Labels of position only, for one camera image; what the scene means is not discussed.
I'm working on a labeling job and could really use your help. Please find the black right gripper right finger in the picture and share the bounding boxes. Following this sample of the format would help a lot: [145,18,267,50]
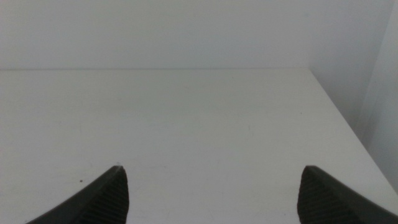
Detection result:
[297,165,398,224]

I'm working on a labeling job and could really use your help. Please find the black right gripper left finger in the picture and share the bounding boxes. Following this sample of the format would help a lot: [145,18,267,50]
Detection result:
[27,165,130,224]

